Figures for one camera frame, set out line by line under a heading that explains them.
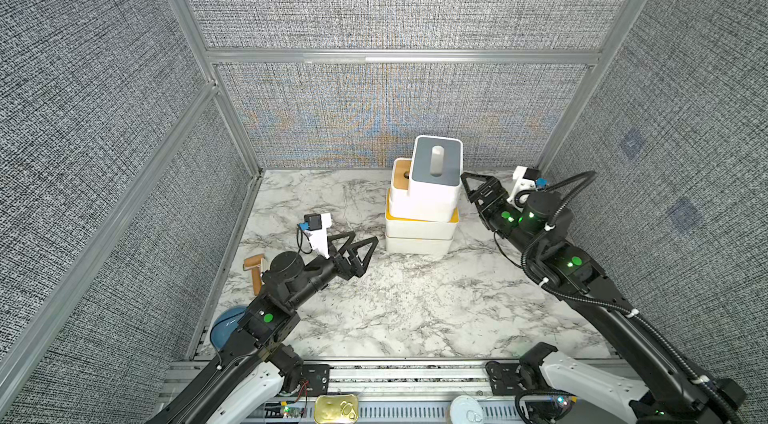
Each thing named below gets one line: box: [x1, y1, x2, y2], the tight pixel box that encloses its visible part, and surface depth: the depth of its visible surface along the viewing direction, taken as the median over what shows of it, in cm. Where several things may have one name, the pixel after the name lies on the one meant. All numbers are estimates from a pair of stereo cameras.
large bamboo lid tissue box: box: [384, 228, 456, 255], surface depth 96 cm
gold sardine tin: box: [314, 394, 359, 424], surface depth 68 cm
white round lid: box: [449, 395, 484, 424], surface depth 66 cm
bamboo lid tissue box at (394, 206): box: [386, 187, 403, 221], surface depth 83 cm
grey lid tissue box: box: [409, 135, 463, 223], surface depth 74 cm
